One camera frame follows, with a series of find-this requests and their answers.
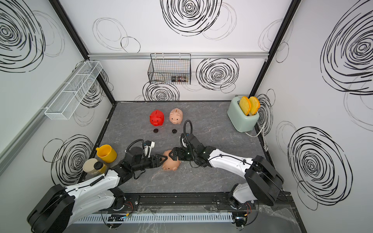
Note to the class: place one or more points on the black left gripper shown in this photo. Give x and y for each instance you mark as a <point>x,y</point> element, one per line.
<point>157,163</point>

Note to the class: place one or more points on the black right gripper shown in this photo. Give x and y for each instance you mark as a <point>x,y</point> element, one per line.
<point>181,157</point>

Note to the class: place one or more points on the orange-tan piggy bank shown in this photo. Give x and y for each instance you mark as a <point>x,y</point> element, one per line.
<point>169,164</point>

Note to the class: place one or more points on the light pink piggy bank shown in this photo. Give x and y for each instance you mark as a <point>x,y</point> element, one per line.
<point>176,116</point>

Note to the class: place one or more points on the red piggy bank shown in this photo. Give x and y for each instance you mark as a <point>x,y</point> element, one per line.
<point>157,118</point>

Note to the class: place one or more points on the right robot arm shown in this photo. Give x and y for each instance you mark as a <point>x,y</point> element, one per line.
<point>263,181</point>

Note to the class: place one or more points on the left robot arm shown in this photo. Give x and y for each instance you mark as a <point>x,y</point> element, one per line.
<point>62,206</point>

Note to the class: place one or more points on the yellow mug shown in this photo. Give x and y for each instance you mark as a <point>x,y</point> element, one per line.
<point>106,153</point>

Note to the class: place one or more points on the yellow jar with black lid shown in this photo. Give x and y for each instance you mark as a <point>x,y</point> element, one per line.
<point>100,168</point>

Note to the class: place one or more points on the mint green toaster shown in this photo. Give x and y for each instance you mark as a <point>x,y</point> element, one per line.
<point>241,122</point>

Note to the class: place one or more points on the yellow toast slice left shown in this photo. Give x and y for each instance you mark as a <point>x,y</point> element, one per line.
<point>245,105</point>

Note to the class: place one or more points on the yellow toast slice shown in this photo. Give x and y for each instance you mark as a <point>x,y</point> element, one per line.
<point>255,105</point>
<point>245,105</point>

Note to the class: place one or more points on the small items in basket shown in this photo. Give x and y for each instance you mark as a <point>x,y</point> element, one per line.
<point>179,79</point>

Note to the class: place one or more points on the yellow toast slice right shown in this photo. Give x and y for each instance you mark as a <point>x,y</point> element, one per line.
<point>255,105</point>

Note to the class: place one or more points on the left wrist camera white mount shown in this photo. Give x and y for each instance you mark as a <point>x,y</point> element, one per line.
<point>148,146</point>

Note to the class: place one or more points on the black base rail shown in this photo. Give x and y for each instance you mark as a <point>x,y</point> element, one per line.
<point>216,200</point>

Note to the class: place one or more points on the white slotted cable duct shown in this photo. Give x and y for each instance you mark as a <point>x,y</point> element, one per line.
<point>157,218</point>

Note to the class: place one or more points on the black wire wall basket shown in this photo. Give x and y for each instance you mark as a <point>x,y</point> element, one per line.
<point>165,65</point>

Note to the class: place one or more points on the white wire wall shelf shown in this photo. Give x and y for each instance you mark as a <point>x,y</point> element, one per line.
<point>81,89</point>

